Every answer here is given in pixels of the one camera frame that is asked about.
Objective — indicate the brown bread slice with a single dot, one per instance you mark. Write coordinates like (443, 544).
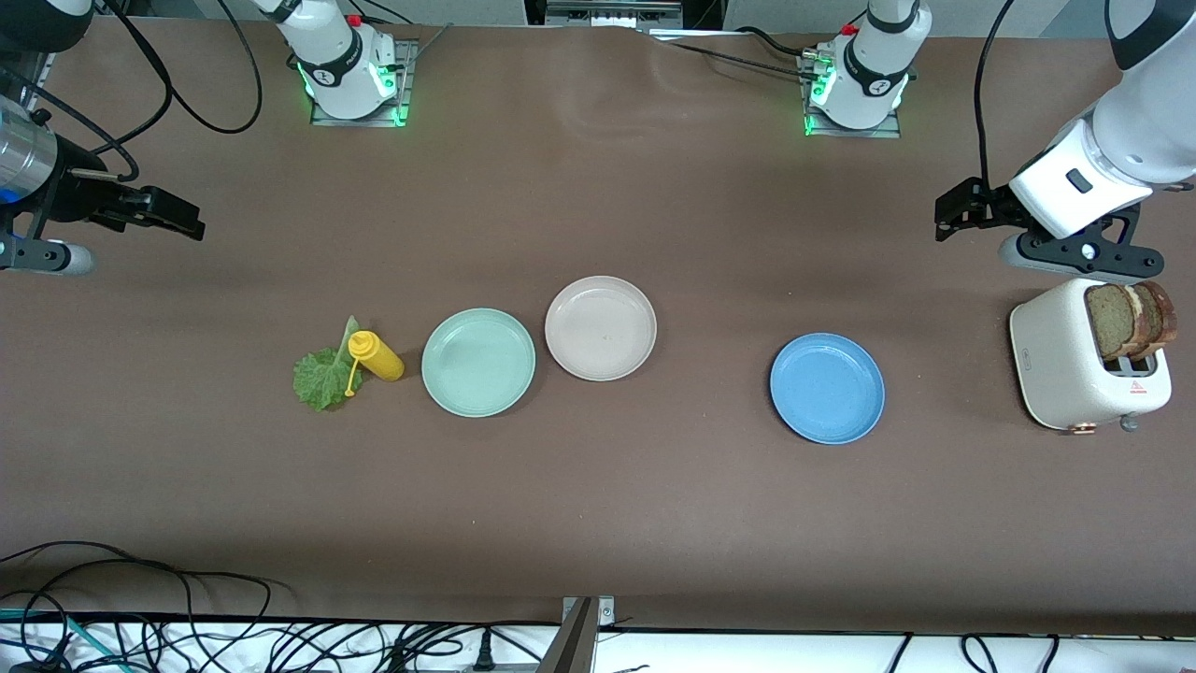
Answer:
(1110, 322)
(1163, 318)

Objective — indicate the grey metal equipment box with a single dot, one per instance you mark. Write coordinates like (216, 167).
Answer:
(612, 14)

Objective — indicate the beige round plate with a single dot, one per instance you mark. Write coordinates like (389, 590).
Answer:
(601, 328)

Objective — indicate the yellow mustard squeeze bottle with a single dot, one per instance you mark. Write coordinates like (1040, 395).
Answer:
(378, 358)

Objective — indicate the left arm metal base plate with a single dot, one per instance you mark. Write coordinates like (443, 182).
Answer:
(883, 131)

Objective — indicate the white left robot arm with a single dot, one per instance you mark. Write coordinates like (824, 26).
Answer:
(869, 65)

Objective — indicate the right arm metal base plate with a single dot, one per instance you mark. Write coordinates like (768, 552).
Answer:
(406, 84)

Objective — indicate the light green round plate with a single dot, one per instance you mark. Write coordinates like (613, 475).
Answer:
(478, 363)

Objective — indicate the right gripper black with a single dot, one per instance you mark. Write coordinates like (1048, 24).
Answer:
(73, 194)

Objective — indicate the cream white toaster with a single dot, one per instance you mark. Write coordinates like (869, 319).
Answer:
(1056, 355)

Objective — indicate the green lettuce leaf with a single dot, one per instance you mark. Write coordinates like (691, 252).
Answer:
(322, 379)

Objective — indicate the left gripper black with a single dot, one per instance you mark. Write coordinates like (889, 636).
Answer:
(992, 208)

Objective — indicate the grey metal bracket post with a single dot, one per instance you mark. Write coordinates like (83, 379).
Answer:
(575, 645)

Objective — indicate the blue round plate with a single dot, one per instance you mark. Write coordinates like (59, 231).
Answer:
(827, 388)

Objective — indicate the black power plug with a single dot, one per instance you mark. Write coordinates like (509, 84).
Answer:
(483, 650)

